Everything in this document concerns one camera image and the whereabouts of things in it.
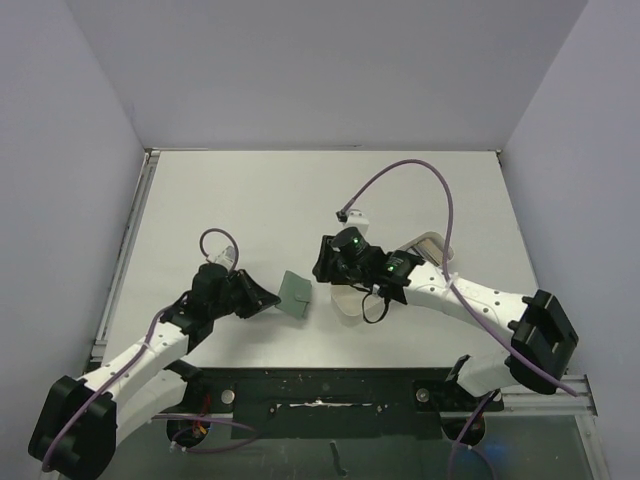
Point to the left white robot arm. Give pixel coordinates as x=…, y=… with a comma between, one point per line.
x=76, y=432

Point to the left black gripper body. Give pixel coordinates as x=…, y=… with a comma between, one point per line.
x=222, y=306

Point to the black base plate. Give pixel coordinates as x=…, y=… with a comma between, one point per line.
x=335, y=404

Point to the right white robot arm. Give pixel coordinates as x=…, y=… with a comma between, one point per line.
x=536, y=337

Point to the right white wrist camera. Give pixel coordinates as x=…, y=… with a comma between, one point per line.
x=353, y=218

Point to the stack of credit cards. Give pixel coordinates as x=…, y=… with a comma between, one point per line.
x=429, y=248

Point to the white plastic tray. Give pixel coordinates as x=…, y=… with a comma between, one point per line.
x=350, y=304

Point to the green leather card holder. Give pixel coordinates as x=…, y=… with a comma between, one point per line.
x=295, y=295

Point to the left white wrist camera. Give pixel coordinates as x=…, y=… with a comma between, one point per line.
x=226, y=258

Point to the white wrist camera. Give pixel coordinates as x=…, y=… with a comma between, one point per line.
x=226, y=258
x=353, y=218

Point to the aluminium frame rail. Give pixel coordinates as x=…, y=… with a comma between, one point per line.
x=274, y=207

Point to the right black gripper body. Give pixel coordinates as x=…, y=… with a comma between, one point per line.
x=324, y=260

